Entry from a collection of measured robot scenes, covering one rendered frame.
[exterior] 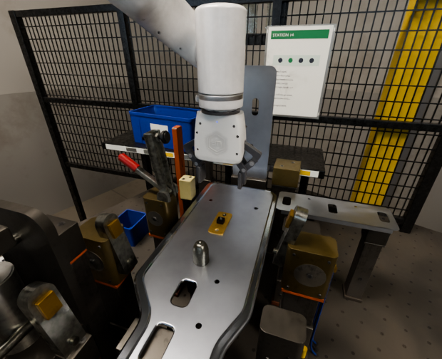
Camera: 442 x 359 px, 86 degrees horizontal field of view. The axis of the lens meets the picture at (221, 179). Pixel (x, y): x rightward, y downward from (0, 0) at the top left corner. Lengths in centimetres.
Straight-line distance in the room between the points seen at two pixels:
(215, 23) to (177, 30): 12
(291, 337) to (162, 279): 23
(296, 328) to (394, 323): 50
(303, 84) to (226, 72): 60
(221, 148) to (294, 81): 58
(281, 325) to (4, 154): 239
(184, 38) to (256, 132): 35
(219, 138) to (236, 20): 19
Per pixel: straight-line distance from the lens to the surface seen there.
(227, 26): 43
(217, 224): 59
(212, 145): 47
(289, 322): 46
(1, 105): 249
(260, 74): 72
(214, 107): 44
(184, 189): 66
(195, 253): 48
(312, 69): 99
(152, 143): 55
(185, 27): 53
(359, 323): 87
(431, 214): 255
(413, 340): 91
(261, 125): 74
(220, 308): 44
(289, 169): 75
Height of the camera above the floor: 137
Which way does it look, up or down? 28 degrees down
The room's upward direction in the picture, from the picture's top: straight up
